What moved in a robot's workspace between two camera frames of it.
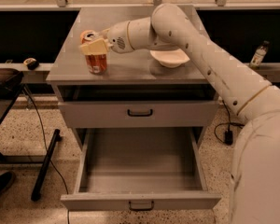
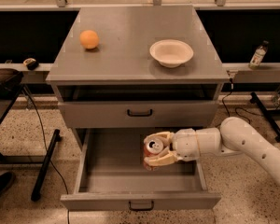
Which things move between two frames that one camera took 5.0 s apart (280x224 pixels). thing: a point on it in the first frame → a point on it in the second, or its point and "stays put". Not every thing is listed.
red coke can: x=96 y=63 → x=153 y=147
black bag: x=5 y=82 stays put
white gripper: x=118 y=37 → x=184 y=144
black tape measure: x=32 y=63 stays put
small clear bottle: x=259 y=55 stays put
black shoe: x=1 y=183 stays put
